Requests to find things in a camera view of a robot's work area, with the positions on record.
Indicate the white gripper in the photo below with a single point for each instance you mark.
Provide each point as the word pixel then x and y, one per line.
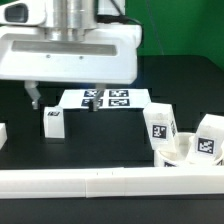
pixel 108 54

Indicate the white round stool seat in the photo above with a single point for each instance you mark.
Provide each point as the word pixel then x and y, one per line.
pixel 183 157

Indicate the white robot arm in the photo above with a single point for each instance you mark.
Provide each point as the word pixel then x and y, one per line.
pixel 70 41

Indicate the white marker base sheet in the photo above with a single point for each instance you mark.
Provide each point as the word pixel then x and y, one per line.
pixel 111 98

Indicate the white left fence block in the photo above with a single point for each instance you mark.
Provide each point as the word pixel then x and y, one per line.
pixel 3 135

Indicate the white front fence bar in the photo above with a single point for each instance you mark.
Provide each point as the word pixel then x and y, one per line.
pixel 112 182

